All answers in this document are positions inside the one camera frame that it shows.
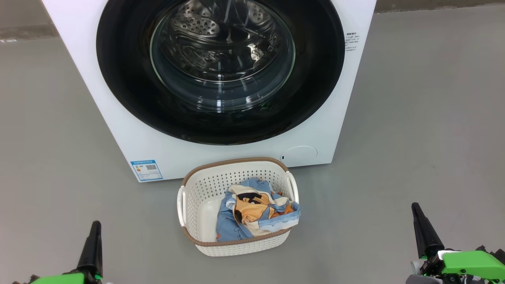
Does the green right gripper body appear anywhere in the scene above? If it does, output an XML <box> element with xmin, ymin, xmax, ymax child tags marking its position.
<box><xmin>406</xmin><ymin>247</ymin><xmax>505</xmax><ymax>284</ymax></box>

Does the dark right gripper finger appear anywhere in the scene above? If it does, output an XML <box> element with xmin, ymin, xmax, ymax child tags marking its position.
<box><xmin>411</xmin><ymin>203</ymin><xmax>445</xmax><ymax>259</ymax></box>

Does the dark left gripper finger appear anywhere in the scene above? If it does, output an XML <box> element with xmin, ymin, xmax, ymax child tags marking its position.
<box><xmin>77</xmin><ymin>220</ymin><xmax>103</xmax><ymax>277</ymax></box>

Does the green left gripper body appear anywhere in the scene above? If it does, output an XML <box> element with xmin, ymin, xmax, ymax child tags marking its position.
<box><xmin>12</xmin><ymin>272</ymin><xmax>104</xmax><ymax>284</ymax></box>

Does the blue garment large cartoon face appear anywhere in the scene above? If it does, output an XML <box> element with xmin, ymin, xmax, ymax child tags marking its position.
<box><xmin>227</xmin><ymin>177</ymin><xmax>301</xmax><ymax>237</ymax></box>

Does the black round washer door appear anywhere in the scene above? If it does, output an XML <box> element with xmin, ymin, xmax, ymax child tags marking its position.
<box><xmin>96</xmin><ymin>0</ymin><xmax>346</xmax><ymax>146</ymax></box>

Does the white front-load washing machine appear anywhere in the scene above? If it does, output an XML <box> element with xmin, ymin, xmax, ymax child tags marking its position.
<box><xmin>41</xmin><ymin>0</ymin><xmax>377</xmax><ymax>183</ymax></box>

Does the perforated steel washer drum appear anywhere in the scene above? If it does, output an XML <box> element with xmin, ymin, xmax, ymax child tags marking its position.
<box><xmin>158</xmin><ymin>0</ymin><xmax>294</xmax><ymax>83</ymax></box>

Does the blue energy label sticker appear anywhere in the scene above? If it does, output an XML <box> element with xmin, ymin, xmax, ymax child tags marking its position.
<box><xmin>131</xmin><ymin>159</ymin><xmax>163</xmax><ymax>182</ymax></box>

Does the white perforated laundry basket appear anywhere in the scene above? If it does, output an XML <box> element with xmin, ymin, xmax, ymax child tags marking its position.
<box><xmin>177</xmin><ymin>157</ymin><xmax>299</xmax><ymax>257</ymax></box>

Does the round white filter cover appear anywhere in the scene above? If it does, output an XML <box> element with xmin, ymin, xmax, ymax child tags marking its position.
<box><xmin>280</xmin><ymin>146</ymin><xmax>318</xmax><ymax>167</ymax></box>

